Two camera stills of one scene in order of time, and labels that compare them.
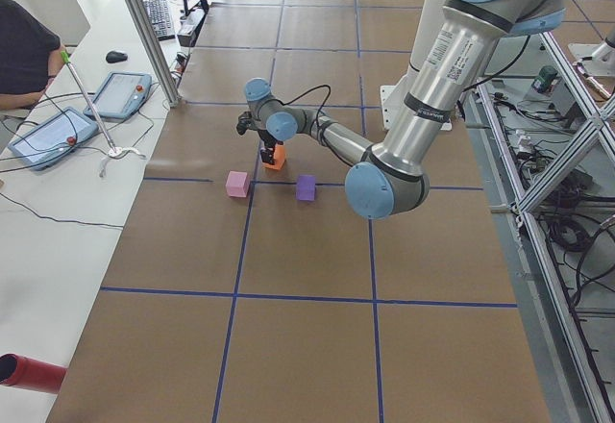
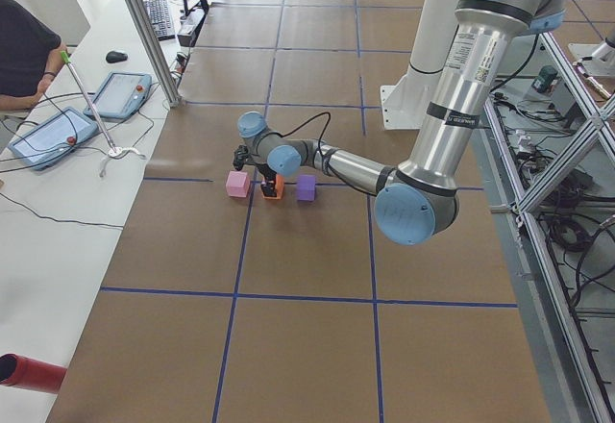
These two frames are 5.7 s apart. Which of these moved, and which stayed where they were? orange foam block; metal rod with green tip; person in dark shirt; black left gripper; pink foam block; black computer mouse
Moved: orange foam block; black left gripper
Stayed: person in dark shirt; black computer mouse; metal rod with green tip; pink foam block
